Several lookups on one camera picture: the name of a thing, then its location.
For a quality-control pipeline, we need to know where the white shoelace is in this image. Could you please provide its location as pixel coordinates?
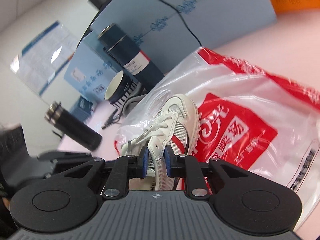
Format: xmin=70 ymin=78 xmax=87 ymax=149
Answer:
xmin=120 ymin=113 xmax=178 ymax=156

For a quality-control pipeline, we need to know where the light blue cardboard box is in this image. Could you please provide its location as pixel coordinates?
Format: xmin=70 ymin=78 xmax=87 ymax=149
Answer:
xmin=91 ymin=0 xmax=277 ymax=72

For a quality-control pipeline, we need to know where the black power cable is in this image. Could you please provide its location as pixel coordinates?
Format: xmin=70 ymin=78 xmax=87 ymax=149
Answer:
xmin=130 ymin=0 xmax=203 ymax=47

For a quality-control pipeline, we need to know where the black steel tumbler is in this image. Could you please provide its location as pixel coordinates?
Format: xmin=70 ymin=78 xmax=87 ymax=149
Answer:
xmin=44 ymin=101 xmax=103 ymax=151

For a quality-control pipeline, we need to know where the red white plastic bag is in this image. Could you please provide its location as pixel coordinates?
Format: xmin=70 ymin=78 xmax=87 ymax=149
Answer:
xmin=114 ymin=48 xmax=319 ymax=224

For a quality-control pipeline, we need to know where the small dark blue box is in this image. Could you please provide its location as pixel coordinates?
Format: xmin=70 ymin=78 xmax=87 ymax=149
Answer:
xmin=69 ymin=96 xmax=93 ymax=122

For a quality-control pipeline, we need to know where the wall notice poster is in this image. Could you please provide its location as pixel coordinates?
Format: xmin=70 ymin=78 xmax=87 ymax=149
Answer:
xmin=10 ymin=21 xmax=78 ymax=96

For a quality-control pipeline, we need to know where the white sneaker with stripes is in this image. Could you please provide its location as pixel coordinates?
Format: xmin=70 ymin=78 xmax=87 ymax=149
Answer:
xmin=120 ymin=94 xmax=200 ymax=191

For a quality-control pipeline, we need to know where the grey cloth pouch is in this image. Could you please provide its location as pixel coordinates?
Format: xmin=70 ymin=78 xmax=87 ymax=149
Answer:
xmin=122 ymin=94 xmax=146 ymax=116

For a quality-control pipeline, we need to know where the black pen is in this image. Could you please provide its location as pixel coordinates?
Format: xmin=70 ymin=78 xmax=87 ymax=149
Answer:
xmin=101 ymin=109 xmax=122 ymax=129

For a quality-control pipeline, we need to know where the dark blue thermos bottle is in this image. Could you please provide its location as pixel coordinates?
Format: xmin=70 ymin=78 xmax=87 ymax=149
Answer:
xmin=98 ymin=23 xmax=164 ymax=91

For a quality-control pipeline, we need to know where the black white ceramic mug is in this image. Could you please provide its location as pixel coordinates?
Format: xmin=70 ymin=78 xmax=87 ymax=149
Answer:
xmin=104 ymin=70 xmax=140 ymax=110

